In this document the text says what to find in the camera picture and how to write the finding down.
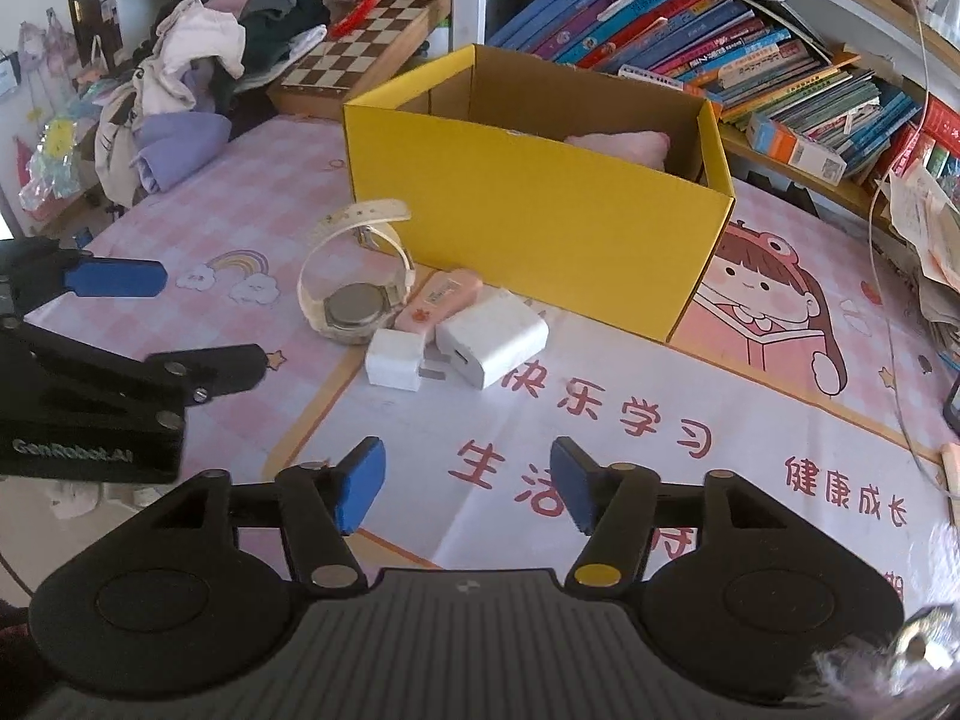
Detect long white barcode box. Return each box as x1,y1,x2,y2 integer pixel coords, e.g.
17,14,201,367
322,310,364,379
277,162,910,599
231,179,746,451
616,64,687,91

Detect white charging cable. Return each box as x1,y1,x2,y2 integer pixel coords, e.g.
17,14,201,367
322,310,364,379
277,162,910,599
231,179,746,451
866,0,960,500

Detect row of colourful books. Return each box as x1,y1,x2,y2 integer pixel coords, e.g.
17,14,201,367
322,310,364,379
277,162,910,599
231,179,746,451
486,0,923,181

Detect wooden folding chessboard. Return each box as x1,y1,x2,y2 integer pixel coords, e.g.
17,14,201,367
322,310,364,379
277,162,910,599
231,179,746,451
266,0,453,121

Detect cream wristwatch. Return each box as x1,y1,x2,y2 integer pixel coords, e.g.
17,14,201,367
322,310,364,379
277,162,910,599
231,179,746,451
296,197,416,346

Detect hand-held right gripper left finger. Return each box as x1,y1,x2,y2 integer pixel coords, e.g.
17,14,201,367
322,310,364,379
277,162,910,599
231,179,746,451
124,436,387,593

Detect beige jacket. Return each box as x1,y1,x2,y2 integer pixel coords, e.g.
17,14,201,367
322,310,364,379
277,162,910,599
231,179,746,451
94,82,145,207

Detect small white plug charger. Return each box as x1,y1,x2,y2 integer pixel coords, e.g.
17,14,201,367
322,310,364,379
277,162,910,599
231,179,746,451
365,328,451,393

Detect lavender garment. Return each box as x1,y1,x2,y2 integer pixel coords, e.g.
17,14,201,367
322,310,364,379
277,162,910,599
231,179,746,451
131,112,233,194

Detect white garment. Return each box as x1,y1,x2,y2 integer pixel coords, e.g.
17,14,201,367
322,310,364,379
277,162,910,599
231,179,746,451
135,0,248,117

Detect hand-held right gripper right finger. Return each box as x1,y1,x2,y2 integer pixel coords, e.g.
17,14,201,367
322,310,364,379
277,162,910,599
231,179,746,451
550,435,818,599

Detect large white charger block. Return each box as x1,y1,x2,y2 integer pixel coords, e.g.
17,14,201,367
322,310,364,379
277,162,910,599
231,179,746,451
435,294,551,391

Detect orange white carton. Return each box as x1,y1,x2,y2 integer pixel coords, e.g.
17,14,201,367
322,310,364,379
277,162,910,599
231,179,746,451
745,111,848,185

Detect pink checked printed tablecloth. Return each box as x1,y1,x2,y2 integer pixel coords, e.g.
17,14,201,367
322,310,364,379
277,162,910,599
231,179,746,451
0,114,960,616

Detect red tassel ornament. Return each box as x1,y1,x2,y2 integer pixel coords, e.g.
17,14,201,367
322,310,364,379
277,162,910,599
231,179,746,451
328,0,389,38

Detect yellow cardboard box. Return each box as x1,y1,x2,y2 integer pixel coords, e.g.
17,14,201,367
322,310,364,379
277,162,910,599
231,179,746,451
341,43,737,346

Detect pink plush toy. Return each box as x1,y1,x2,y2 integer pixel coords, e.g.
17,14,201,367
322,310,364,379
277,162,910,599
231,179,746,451
562,130,672,173

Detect messy stack of papers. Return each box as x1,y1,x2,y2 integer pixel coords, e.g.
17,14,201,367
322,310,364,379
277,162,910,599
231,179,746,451
874,157,960,368

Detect dark garment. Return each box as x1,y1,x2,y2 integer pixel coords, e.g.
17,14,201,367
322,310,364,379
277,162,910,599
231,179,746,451
217,0,331,80

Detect grey fuzzy cuff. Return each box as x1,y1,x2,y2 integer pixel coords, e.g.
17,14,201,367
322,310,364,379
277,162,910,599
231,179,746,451
791,600,960,710

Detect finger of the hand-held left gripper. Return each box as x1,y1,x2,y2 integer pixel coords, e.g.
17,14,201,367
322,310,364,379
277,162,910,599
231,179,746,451
0,236,167,316
0,321,269,434

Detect thick red dictionary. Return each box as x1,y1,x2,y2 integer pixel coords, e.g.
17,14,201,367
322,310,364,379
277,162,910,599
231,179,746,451
896,97,960,166

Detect small pink paw-print gadget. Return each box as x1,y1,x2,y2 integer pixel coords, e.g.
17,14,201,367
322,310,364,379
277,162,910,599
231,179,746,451
395,268,485,332

